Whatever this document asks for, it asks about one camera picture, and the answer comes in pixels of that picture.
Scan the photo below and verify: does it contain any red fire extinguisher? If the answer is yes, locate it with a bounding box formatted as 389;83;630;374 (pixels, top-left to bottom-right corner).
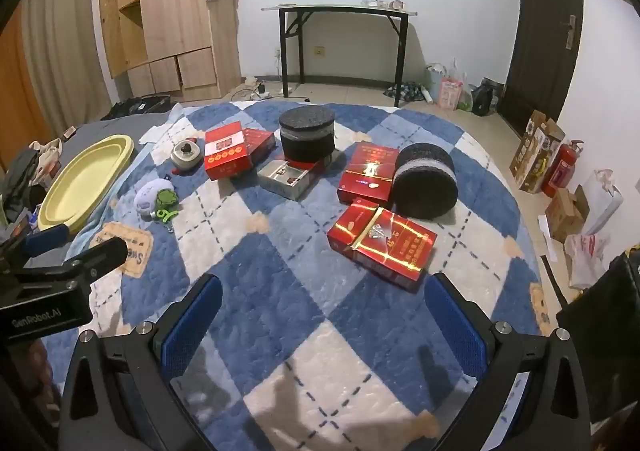
541;140;585;198

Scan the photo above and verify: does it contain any beige curtain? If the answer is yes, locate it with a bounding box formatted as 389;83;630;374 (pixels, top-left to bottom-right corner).
20;0;113;132

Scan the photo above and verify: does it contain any grey bed sheet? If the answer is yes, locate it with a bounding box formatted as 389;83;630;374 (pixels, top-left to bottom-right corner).
55;112;171;167

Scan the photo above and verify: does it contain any plaid cloth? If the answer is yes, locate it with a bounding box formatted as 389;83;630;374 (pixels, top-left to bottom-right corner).
384;82;426;107

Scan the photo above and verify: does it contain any orange curtain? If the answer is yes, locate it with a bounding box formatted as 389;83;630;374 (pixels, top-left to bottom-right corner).
0;6;51;167

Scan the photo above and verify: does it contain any wooden wardrobe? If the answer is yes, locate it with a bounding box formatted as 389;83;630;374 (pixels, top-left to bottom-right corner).
98;0;243;102

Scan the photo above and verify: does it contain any dark door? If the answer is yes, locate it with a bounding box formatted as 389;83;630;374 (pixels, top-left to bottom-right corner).
500;0;586;137

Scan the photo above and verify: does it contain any yellow plastic basin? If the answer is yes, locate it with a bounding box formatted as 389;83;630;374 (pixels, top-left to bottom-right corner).
37;134;136;236

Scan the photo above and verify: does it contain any white red plastic bag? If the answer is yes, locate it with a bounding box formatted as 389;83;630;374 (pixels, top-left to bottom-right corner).
565;233;611;289

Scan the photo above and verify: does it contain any gold cigarette box front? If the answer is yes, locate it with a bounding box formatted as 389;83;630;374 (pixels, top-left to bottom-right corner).
257;157;323;202

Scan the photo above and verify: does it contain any black folding table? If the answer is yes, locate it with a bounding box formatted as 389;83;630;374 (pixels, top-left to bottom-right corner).
261;4;418;108

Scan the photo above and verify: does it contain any white paper bag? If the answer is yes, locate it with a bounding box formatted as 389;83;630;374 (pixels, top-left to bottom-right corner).
582;170;623;237

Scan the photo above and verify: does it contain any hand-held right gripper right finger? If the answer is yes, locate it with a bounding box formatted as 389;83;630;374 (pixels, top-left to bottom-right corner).
424;272;593;451

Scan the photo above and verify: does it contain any open black suitcase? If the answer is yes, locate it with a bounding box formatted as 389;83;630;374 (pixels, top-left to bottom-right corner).
102;95;172;121

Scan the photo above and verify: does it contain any person's left forearm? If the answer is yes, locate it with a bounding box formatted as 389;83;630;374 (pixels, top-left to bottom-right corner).
22;338;63;412

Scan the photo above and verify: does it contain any dark cloth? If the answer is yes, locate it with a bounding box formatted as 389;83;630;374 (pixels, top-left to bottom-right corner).
556;246;640;437

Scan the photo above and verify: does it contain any glossy red box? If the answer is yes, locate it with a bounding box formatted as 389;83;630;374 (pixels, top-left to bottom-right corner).
337;141;401;206
327;198;396;256
351;211;438;293

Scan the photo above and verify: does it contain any green frog keychain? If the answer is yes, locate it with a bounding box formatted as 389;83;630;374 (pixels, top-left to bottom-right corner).
154;188;180;233

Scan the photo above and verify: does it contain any small round jar black knob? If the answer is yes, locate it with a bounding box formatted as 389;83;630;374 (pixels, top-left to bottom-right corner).
170;138;205;175

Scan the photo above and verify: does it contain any small red box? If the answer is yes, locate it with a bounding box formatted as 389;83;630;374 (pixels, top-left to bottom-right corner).
243;128;277;167

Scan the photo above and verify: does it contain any brown cardboard box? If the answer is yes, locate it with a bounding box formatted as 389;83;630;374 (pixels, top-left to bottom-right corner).
545;185;591;243

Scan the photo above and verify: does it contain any dark green garment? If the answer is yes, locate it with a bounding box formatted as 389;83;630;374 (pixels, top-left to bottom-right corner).
0;148;41;227

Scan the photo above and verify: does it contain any black bag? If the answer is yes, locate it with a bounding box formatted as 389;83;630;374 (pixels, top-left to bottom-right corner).
471;78;503;117

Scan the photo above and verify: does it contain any blue checked blanket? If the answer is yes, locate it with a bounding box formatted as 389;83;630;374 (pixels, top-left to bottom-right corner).
42;101;546;451

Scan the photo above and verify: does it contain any printed cardboard box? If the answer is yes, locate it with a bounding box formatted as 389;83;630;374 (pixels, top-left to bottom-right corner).
510;110;566;194

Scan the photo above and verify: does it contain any pink bag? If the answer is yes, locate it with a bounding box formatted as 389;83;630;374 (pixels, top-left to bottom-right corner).
439;76;463;111

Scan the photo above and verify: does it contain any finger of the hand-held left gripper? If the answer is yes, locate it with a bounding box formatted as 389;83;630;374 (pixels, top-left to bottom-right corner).
0;224;70;272
0;237;128;304

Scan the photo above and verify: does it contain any white plush pouch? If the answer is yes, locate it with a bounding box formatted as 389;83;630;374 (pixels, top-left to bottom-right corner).
133;178;176;218

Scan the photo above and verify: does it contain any black grey-striped foam cylinder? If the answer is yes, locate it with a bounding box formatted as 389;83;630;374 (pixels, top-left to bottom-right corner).
278;104;336;163

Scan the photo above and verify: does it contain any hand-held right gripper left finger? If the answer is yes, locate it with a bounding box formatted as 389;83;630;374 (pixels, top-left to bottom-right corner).
59;273;223;451

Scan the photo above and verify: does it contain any black white-striped foam cylinder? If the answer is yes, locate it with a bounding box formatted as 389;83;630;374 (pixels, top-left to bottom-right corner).
391;142;458;221

